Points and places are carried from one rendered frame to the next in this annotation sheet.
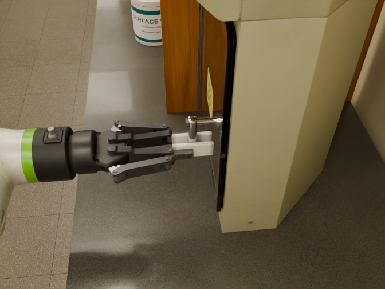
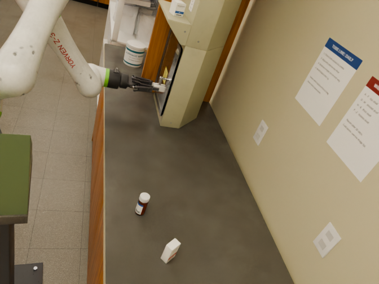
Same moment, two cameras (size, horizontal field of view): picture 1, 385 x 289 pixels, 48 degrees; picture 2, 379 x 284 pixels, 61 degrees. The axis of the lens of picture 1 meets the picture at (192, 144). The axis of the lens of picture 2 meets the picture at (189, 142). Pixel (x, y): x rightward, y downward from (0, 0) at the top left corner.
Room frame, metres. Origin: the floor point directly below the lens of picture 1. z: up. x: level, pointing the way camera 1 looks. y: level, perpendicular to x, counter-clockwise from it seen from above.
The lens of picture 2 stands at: (-0.99, 0.25, 1.91)
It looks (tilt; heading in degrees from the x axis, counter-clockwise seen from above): 34 degrees down; 341
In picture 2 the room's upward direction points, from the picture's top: 21 degrees clockwise
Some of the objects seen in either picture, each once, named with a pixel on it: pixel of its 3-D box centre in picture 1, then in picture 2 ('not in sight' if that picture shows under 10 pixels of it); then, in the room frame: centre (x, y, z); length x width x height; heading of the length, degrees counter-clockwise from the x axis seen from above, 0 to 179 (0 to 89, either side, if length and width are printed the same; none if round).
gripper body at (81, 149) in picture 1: (101, 151); (128, 81); (0.51, 0.16, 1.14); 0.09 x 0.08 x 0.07; 96
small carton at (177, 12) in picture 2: not in sight; (177, 8); (0.58, 0.01, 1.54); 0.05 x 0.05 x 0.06; 24
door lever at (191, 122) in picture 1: (201, 135); (162, 84); (0.53, -0.02, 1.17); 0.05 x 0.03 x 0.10; 95
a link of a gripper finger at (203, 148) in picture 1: (192, 149); (158, 88); (0.52, 0.00, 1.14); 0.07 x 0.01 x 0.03; 95
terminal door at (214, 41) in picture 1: (211, 84); (166, 71); (0.64, -0.04, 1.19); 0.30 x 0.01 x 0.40; 5
